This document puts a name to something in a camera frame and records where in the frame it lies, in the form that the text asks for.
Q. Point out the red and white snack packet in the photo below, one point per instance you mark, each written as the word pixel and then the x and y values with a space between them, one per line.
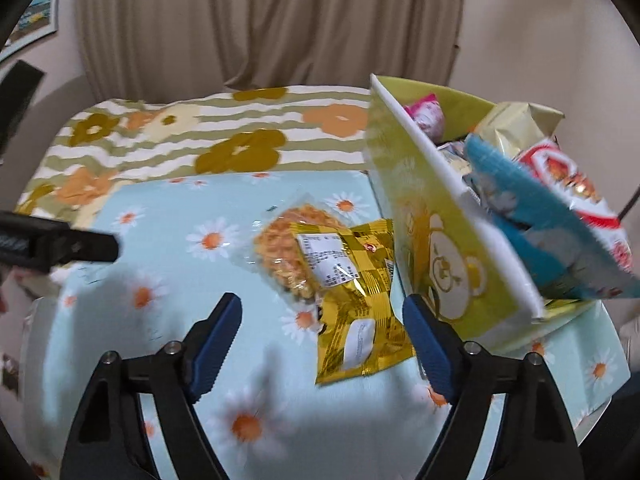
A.
pixel 575 180

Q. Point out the yellow snack packet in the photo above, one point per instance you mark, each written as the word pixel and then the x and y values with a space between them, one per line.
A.
pixel 360 320

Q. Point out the striped flower blanket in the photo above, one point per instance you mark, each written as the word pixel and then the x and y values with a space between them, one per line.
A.
pixel 240 150

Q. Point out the blue and cream snack packet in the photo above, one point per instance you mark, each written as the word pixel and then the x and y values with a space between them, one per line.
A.
pixel 530 210

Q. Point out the pale cream snack packet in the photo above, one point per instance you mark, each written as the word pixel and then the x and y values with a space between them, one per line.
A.
pixel 510 125

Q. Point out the light blue daisy cloth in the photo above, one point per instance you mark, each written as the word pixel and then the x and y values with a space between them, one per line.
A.
pixel 175 260

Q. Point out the pink snack packet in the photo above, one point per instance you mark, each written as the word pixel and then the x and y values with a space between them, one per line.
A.
pixel 427 115

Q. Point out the yellow-green cardboard box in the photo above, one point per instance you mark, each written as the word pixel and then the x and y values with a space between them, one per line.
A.
pixel 440 240

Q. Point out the black flat object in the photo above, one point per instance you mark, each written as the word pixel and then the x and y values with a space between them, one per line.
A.
pixel 17 100

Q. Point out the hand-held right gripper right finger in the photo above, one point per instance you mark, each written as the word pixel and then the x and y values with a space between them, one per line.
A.
pixel 430 345

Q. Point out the round cracker clear packet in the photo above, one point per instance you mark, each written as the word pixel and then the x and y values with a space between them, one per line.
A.
pixel 285 255

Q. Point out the framed wall picture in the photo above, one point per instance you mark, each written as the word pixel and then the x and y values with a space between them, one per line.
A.
pixel 35 20

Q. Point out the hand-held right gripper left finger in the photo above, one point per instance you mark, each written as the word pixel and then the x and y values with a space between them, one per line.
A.
pixel 220 340

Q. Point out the beige curtain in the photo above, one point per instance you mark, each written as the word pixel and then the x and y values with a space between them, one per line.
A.
pixel 250 20

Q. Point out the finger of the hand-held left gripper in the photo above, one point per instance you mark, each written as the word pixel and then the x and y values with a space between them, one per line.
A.
pixel 60 245

